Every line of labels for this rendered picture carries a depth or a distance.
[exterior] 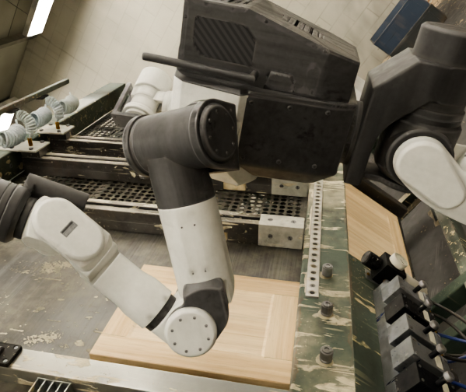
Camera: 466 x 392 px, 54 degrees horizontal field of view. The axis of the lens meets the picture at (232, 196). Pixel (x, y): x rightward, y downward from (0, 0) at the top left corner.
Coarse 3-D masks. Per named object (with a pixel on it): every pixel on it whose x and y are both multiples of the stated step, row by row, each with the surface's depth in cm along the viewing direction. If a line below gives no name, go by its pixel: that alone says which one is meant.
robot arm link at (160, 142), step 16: (176, 112) 63; (144, 128) 65; (160, 128) 63; (176, 128) 61; (144, 144) 65; (160, 144) 63; (176, 144) 62; (144, 160) 66; (160, 160) 64; (176, 160) 63; (192, 160) 62; (160, 176) 65; (176, 176) 64; (192, 176) 65; (208, 176) 67; (160, 192) 66; (176, 192) 64; (192, 192) 65; (208, 192) 67; (160, 208) 67
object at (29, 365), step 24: (24, 360) 88; (48, 360) 88; (72, 360) 88; (96, 360) 88; (72, 384) 85; (96, 384) 84; (120, 384) 83; (144, 384) 83; (168, 384) 83; (192, 384) 83; (216, 384) 83; (240, 384) 83
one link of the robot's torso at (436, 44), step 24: (432, 24) 72; (408, 48) 80; (432, 48) 71; (456, 48) 70; (384, 72) 77; (408, 72) 72; (432, 72) 71; (456, 72) 71; (360, 96) 87; (384, 96) 74; (408, 96) 73; (432, 96) 73; (456, 96) 73; (360, 120) 78; (384, 120) 76; (456, 120) 75; (360, 144) 78; (360, 168) 80; (408, 192) 82
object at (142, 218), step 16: (96, 208) 136; (112, 208) 136; (128, 208) 136; (144, 208) 137; (112, 224) 137; (128, 224) 136; (144, 224) 135; (160, 224) 134; (224, 224) 130; (240, 224) 129; (256, 224) 128; (272, 224) 127; (288, 224) 127; (240, 240) 131; (256, 240) 130; (272, 240) 129; (288, 240) 128
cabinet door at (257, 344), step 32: (256, 288) 111; (288, 288) 111; (128, 320) 101; (256, 320) 101; (288, 320) 101; (96, 352) 93; (128, 352) 93; (160, 352) 93; (224, 352) 93; (256, 352) 93; (288, 352) 93; (256, 384) 88; (288, 384) 86
